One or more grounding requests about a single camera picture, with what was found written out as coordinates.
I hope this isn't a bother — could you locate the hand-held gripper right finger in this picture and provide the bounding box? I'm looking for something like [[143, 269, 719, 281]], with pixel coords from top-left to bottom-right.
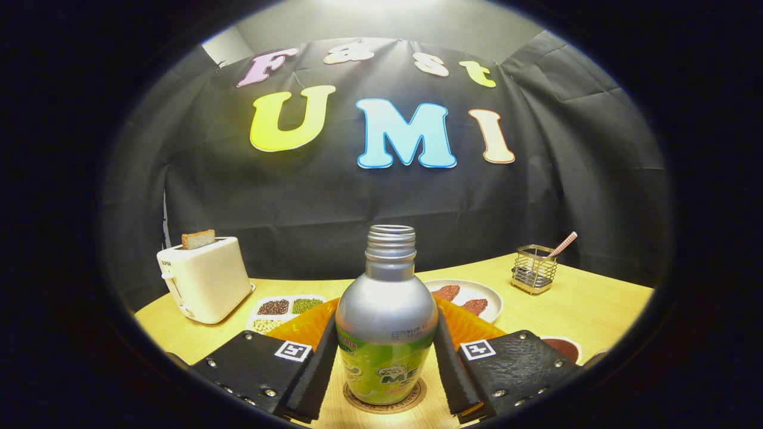
[[432, 296, 588, 425]]

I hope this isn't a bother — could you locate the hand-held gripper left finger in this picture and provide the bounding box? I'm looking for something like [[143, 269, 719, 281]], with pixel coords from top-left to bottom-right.
[[191, 298, 342, 425]]

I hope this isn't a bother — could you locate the round cork coaster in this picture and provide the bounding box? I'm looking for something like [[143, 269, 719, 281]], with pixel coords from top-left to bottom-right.
[[343, 378, 428, 415]]

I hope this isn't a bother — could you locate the silver green juice bottle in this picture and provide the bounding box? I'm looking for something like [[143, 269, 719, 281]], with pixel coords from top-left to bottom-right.
[[335, 224, 439, 407]]

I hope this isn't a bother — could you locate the white cup with wooden handle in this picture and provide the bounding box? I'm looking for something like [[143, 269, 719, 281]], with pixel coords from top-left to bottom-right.
[[539, 336, 582, 364]]

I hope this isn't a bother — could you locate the white divided dish of beans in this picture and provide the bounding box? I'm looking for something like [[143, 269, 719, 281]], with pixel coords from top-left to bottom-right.
[[246, 294, 327, 334]]

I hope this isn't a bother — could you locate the white oval plate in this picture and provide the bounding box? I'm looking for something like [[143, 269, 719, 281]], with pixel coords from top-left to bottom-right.
[[422, 279, 504, 324]]

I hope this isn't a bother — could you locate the white toaster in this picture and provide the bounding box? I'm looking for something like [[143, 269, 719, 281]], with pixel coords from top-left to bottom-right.
[[156, 237, 256, 325]]

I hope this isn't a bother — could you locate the wooden table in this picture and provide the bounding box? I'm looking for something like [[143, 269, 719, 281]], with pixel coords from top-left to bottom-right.
[[134, 253, 655, 429]]

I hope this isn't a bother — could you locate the pink striped straw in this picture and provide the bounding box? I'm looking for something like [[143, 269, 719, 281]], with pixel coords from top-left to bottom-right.
[[547, 231, 578, 259]]

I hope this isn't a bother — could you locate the toast slice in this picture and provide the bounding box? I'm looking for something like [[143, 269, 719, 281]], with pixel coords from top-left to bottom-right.
[[181, 229, 216, 250]]

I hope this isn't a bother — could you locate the wire mesh holder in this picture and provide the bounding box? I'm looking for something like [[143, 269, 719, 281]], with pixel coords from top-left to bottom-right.
[[511, 244, 559, 296]]

